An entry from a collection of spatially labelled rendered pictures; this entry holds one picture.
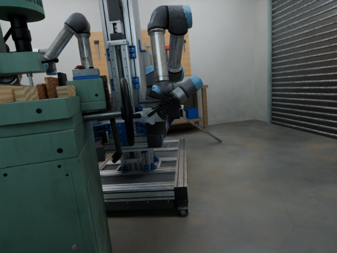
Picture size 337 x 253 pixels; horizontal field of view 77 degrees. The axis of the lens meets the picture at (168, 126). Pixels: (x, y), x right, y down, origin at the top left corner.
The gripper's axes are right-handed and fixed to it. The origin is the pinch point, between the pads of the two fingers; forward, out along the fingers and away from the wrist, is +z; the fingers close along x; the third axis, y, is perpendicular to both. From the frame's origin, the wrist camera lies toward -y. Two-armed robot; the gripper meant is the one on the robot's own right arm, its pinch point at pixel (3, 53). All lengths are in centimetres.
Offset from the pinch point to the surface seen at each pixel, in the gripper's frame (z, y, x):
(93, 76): -73, 15, -91
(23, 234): -48, 59, -120
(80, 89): -68, 19, -93
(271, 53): -346, 19, 186
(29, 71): -52, 11, -94
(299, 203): -195, 115, -73
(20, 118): -56, 23, -117
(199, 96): -224, 95, 235
